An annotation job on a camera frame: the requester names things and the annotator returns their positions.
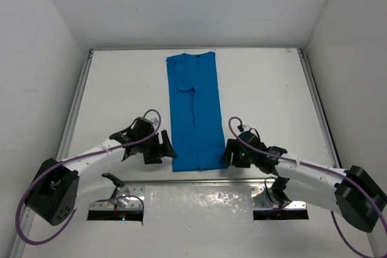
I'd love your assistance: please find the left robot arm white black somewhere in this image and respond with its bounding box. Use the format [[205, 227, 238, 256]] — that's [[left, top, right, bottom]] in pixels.
[[25, 117, 177, 226]]

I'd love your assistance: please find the blue t shirt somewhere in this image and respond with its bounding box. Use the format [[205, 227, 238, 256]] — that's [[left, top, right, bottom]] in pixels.
[[166, 51, 226, 172]]

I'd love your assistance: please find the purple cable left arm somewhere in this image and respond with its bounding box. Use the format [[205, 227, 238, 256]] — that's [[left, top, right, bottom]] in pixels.
[[15, 109, 161, 245]]

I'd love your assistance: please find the white front cover panel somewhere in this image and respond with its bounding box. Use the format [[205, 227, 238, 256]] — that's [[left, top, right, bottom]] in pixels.
[[144, 186, 253, 225]]

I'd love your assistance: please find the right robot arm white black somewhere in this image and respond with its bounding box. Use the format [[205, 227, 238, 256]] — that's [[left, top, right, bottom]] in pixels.
[[220, 131, 386, 233]]

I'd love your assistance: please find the silver metal base rail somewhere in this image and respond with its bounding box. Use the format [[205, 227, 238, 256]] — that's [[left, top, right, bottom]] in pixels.
[[89, 177, 307, 214]]

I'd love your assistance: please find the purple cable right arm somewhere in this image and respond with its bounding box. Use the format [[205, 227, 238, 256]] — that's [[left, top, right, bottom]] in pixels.
[[227, 116, 387, 258]]

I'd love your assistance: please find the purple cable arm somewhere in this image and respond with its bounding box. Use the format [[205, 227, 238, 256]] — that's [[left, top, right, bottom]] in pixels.
[[227, 116, 387, 258], [15, 109, 161, 245]]

